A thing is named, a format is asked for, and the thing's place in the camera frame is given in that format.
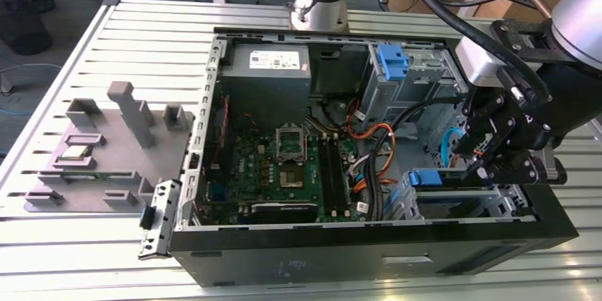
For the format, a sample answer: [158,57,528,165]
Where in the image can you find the black graphics card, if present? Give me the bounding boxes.
[237,201,320,225]

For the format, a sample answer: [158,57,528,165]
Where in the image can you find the black RAM slot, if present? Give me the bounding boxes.
[319,132,339,218]
[331,132,352,218]

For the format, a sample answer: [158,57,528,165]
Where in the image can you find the orange yellow power wires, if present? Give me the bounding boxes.
[345,123,399,189]

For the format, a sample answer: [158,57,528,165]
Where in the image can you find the white metal post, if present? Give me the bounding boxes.
[0,66,14,94]

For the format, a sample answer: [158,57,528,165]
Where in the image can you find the grey parts rack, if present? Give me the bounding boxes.
[21,80,196,214]

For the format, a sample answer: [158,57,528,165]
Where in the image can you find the black cable bundle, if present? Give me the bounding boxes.
[365,96,471,221]

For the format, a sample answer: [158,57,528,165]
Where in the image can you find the silver white wrist camera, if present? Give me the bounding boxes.
[453,37,517,90]

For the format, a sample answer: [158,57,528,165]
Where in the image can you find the silver expansion slot bracket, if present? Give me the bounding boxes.
[137,178,182,260]

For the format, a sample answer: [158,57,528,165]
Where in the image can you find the blue data wire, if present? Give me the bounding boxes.
[443,127,467,168]

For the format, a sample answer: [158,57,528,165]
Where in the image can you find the metal socket cover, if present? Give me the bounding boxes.
[273,123,311,166]

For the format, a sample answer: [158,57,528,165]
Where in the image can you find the blue plastic drive latch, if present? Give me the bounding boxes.
[377,43,409,82]

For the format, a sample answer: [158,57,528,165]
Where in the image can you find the black PC case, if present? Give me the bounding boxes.
[166,25,579,288]

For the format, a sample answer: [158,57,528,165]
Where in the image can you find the CPU socket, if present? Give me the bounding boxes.
[279,168,305,190]

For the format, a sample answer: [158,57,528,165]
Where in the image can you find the green motherboard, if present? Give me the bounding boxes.
[194,123,363,226]

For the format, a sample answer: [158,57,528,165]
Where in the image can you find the silver CPU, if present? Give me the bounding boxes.
[58,144,90,161]

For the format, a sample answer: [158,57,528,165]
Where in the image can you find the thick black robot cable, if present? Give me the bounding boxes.
[393,0,554,104]

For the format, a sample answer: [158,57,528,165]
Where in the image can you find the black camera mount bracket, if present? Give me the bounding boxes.
[488,18,566,66]

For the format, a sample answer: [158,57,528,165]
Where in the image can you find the blue expansion slot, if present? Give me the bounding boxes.
[209,180,228,203]

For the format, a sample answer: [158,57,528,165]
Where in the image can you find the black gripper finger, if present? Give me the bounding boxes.
[457,87,517,159]
[475,121,542,185]

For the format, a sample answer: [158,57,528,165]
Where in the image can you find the silver optical drive cage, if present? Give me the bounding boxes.
[360,42,469,129]

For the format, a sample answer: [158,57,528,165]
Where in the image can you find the green RAM stick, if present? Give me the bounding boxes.
[58,171,113,180]

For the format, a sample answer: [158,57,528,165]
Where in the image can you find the grey power supply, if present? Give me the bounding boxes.
[217,42,313,129]

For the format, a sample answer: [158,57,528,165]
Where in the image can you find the blue floor cable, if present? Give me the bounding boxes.
[0,63,62,117]

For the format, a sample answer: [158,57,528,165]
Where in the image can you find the black mesh waste bin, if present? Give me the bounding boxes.
[0,0,56,57]

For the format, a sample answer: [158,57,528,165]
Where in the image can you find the thin red wire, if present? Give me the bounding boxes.
[208,95,231,171]

